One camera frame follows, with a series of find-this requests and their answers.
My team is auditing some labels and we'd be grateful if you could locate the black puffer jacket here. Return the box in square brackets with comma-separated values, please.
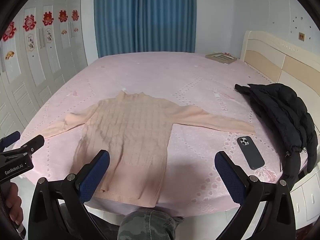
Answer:
[234, 82, 318, 188]

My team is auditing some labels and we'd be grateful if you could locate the white bedside cabinet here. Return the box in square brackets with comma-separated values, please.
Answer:
[291, 155, 320, 230]

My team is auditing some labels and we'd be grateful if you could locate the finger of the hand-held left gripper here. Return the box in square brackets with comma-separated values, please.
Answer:
[12, 134, 45, 158]
[0, 131, 21, 152]

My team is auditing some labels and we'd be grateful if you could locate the blue curtain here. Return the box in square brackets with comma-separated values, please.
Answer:
[94, 0, 197, 58]

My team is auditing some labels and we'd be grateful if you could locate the pink knitted sweater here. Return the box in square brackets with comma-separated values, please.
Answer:
[37, 91, 257, 208]

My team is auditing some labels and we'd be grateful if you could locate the flat book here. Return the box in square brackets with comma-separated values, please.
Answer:
[205, 51, 238, 65]

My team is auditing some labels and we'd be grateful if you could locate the cream bed headboard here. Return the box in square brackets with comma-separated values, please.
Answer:
[240, 30, 320, 123]

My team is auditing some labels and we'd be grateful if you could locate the bed with pink sheet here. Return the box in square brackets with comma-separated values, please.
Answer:
[12, 51, 310, 218]

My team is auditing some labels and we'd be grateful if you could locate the person's camouflage trouser leg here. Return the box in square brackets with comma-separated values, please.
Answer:
[119, 209, 185, 240]

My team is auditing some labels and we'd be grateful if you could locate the person's left hand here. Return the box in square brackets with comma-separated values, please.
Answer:
[5, 182, 24, 227]

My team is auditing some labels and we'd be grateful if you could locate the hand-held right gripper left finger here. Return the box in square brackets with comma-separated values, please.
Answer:
[28, 149, 111, 240]

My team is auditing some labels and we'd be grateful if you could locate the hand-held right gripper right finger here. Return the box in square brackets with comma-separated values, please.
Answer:
[214, 151, 297, 240]

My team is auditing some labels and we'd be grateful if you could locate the dark smartphone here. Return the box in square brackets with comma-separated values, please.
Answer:
[236, 135, 265, 170]

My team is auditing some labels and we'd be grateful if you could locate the white wardrobe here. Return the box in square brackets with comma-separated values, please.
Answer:
[0, 0, 88, 153]

